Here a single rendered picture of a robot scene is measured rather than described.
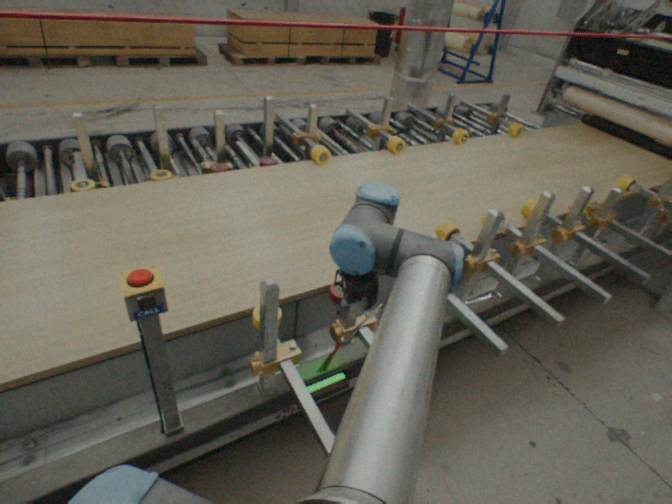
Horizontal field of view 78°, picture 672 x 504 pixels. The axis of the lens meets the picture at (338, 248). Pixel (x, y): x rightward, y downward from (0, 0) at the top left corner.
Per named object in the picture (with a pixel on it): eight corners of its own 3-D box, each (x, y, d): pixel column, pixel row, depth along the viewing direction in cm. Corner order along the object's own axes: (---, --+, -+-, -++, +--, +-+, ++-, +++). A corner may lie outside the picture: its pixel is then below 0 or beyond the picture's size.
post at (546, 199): (505, 297, 166) (557, 193, 137) (499, 299, 165) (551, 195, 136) (498, 291, 169) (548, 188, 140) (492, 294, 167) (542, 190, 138)
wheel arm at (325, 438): (342, 461, 96) (344, 452, 94) (329, 467, 95) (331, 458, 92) (269, 330, 125) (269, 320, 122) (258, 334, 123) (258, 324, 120)
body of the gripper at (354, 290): (332, 286, 101) (338, 248, 94) (361, 278, 105) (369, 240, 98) (348, 307, 96) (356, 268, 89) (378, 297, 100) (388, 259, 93)
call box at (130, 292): (169, 314, 81) (164, 285, 76) (130, 325, 77) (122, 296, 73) (161, 291, 85) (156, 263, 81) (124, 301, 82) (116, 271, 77)
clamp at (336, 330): (374, 331, 127) (377, 320, 124) (336, 345, 121) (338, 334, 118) (364, 318, 131) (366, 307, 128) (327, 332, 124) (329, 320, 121)
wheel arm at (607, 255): (646, 282, 147) (652, 274, 145) (641, 284, 145) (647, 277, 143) (533, 210, 179) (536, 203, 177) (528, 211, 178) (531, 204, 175)
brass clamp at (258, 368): (301, 365, 116) (302, 353, 113) (256, 382, 110) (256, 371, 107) (292, 349, 120) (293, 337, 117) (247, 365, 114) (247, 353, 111)
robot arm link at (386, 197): (350, 192, 80) (364, 171, 88) (341, 243, 88) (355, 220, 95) (396, 205, 78) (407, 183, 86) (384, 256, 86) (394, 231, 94)
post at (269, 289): (274, 402, 123) (280, 284, 94) (263, 407, 122) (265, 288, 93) (269, 393, 125) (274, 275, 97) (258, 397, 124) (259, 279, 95)
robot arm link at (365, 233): (391, 247, 69) (406, 212, 79) (327, 228, 71) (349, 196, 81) (380, 288, 75) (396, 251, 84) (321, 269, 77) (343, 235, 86)
